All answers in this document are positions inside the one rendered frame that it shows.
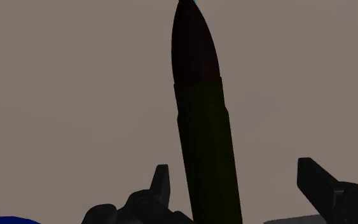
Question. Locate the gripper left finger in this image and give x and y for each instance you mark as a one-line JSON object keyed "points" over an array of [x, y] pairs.
{"points": [[149, 204]]}

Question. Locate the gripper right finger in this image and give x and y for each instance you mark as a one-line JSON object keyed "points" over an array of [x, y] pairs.
{"points": [[336, 195]]}

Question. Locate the dark pen with blue tip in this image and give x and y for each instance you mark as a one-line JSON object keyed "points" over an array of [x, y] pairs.
{"points": [[202, 124]]}

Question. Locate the blue round object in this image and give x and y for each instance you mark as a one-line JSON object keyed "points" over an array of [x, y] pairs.
{"points": [[6, 220]]}

